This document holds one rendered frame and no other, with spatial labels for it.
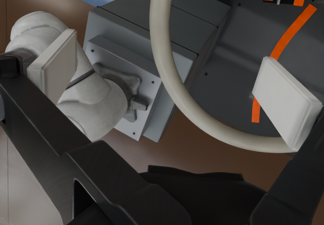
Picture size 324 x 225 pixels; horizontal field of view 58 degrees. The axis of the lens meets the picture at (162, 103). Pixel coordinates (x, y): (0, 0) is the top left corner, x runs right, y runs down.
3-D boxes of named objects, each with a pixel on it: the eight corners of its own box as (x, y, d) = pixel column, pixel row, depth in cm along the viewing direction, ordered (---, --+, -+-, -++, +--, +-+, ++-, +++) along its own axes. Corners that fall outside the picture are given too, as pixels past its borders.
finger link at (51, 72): (45, 125, 15) (29, 123, 14) (76, 71, 21) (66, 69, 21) (42, 69, 13) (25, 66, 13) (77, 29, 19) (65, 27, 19)
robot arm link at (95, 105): (103, 125, 104) (63, 163, 85) (74, 81, 99) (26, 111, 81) (137, 112, 95) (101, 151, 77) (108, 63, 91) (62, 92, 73)
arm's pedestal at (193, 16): (208, 77, 184) (164, 158, 120) (138, 43, 190) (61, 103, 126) (245, 1, 155) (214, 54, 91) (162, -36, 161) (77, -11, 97)
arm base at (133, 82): (146, 125, 104) (139, 134, 99) (92, 105, 109) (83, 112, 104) (153, 80, 94) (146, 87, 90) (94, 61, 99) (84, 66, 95)
